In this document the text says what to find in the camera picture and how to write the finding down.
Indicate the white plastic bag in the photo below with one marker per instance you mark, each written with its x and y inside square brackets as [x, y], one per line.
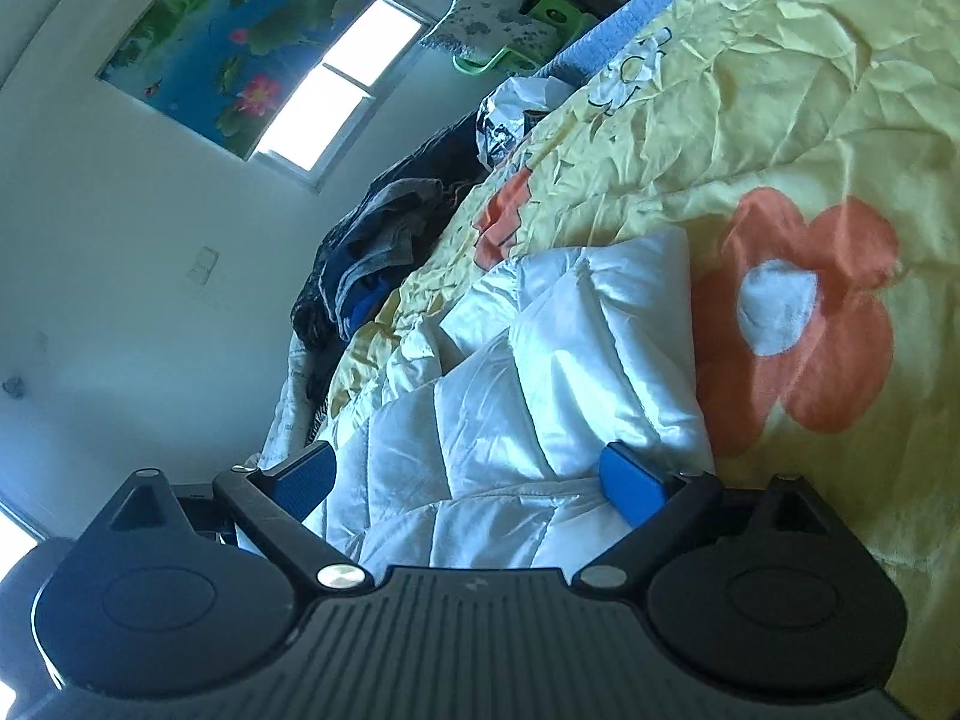
[510, 116]

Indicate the pile of dark clothes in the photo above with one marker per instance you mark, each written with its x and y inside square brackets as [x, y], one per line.
[375, 240]

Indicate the white puffer jacket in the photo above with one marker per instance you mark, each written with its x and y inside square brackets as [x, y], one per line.
[525, 390]

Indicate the yellow floral bed blanket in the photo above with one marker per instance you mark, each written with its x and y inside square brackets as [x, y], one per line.
[765, 135]

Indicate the lotus flower wall poster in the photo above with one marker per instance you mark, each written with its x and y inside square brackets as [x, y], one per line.
[240, 37]

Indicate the window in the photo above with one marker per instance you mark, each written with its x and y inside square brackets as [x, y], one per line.
[337, 82]

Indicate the white spotted cloth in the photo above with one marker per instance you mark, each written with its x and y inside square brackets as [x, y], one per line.
[487, 26]

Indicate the blue knit blanket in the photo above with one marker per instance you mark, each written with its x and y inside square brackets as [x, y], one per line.
[615, 22]

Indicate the white wall switch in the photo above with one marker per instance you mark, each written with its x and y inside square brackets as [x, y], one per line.
[201, 267]

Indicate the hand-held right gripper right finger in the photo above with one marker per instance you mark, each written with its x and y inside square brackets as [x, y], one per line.
[631, 486]

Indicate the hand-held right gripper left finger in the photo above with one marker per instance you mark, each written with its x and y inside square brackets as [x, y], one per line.
[304, 477]

